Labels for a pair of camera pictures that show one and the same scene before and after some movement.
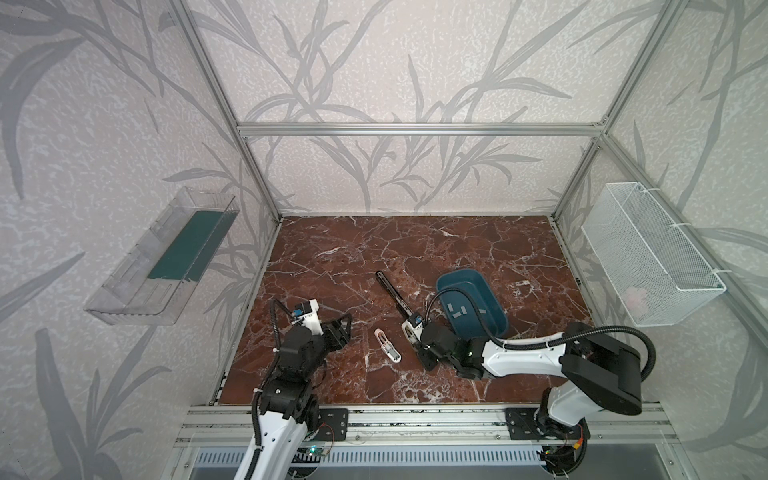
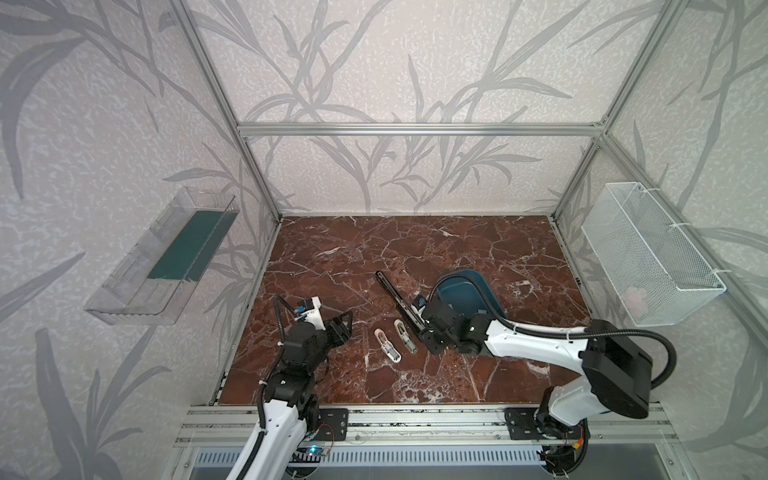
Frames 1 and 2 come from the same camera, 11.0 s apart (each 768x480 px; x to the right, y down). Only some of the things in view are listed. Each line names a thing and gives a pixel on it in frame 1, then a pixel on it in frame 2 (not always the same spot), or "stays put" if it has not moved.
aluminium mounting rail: x=234 y=425 stays put
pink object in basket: x=636 y=299 stays put
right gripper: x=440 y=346 -> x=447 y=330
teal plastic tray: x=461 y=311 stays put
